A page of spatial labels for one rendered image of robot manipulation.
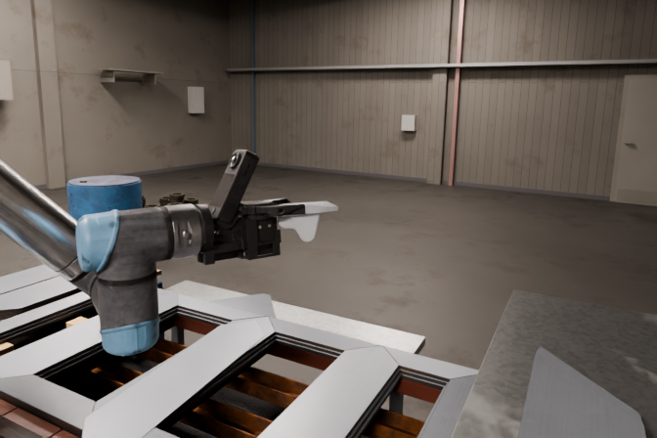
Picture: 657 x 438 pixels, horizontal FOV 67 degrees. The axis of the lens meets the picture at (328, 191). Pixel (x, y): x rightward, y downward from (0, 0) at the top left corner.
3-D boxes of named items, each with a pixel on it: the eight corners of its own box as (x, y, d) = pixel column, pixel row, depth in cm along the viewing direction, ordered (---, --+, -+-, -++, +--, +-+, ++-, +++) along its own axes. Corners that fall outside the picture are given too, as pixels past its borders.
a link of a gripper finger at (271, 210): (307, 213, 76) (251, 216, 77) (306, 201, 76) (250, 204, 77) (304, 216, 72) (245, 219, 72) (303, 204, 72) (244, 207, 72)
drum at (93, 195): (125, 263, 493) (120, 171, 477) (159, 278, 455) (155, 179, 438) (61, 279, 446) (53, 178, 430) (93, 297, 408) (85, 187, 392)
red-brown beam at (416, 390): (120, 297, 218) (119, 284, 217) (486, 401, 147) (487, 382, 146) (103, 305, 210) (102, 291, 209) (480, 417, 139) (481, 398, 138)
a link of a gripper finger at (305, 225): (339, 239, 76) (281, 241, 77) (337, 200, 76) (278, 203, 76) (339, 241, 73) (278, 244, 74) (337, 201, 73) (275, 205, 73)
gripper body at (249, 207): (263, 248, 81) (191, 259, 75) (259, 196, 81) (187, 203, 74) (285, 254, 75) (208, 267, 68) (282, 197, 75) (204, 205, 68)
